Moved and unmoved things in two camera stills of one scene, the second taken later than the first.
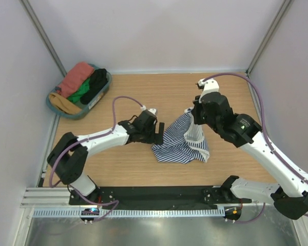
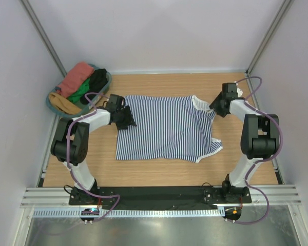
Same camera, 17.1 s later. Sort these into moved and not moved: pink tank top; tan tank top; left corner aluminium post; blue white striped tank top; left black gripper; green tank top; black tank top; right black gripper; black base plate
Moved: blue white striped tank top; right black gripper; left black gripper
Not moved: pink tank top; tan tank top; black base plate; black tank top; left corner aluminium post; green tank top
